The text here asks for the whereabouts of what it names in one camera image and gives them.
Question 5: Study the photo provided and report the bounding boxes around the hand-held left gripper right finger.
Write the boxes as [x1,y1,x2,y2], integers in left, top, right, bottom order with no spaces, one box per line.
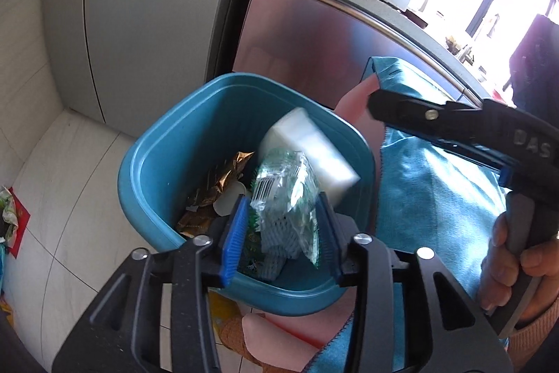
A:
[318,192,514,373]

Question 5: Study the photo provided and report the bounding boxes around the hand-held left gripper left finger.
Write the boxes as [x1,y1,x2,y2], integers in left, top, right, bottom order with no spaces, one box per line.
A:
[51,195,252,373]

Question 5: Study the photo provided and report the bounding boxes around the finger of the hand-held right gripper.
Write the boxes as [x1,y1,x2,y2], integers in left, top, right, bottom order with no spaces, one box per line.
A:
[367,89,503,175]

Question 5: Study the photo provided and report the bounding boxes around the green cartoon snack packet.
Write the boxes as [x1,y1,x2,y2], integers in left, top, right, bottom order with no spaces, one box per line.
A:
[238,220,267,275]

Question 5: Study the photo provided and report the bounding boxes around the white foam net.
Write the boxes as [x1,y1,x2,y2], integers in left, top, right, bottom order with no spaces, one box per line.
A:
[260,216,306,282]

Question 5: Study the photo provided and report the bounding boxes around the gold foil snack wrapper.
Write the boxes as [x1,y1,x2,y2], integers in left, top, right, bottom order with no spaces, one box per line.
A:
[176,151,256,238]

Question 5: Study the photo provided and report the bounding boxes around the clear plastic wrapper with barcode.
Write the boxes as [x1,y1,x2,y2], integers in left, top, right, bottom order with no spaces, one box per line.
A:
[250,149,321,268]

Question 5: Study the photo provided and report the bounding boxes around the plain white paper cup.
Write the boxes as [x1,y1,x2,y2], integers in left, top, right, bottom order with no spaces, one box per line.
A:
[260,106,361,208]

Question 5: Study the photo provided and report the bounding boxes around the blue plastic bin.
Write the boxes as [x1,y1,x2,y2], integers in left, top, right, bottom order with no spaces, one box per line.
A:
[117,72,377,316]

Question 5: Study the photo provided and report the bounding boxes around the person's right forearm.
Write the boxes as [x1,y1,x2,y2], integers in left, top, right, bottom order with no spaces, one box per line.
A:
[507,299,559,373]

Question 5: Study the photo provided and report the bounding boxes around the person's right hand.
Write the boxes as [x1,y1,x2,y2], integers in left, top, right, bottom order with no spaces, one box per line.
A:
[478,216,559,328]

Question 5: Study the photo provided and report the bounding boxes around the yellow packet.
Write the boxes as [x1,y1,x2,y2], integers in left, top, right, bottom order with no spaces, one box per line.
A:
[210,292,243,325]

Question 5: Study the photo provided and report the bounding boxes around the blue flower print cloth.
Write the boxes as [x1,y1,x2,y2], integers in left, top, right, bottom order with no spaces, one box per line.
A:
[306,56,511,373]

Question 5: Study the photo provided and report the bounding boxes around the tan knit slipper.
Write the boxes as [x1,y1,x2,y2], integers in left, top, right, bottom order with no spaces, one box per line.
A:
[218,316,267,371]

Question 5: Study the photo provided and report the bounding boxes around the red paper sheet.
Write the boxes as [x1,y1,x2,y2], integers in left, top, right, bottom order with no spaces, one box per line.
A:
[6,187,31,258]

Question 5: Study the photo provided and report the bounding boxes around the pile of floor clutter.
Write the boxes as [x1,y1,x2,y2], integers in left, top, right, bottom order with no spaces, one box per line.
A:
[0,185,18,245]

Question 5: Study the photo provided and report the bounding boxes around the grey refrigerator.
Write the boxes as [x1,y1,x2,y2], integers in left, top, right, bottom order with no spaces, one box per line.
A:
[41,0,280,138]

